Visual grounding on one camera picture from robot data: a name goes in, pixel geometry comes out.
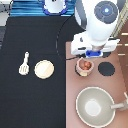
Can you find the pink toy stove counter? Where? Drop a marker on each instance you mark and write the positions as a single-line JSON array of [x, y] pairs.
[[113, 84]]

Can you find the grey faucet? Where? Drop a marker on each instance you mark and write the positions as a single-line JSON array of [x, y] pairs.
[[123, 105]]

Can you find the white gripper blue base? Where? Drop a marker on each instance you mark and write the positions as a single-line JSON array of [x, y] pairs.
[[83, 44]]

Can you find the black burner disc front right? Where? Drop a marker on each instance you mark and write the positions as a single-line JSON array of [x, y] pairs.
[[106, 69]]

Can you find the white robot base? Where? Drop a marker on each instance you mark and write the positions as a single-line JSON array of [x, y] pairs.
[[54, 7]]

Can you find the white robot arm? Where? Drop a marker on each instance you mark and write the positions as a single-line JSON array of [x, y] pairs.
[[98, 18]]

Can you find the cream round plate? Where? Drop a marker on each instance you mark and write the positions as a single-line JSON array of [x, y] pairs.
[[44, 69]]

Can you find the blue striped cloth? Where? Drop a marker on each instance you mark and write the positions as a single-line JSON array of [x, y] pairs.
[[36, 8]]

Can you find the black table mat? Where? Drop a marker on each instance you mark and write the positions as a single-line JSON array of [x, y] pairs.
[[27, 101]]

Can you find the grey sink bowl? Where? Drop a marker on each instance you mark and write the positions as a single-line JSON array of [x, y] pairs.
[[93, 106]]

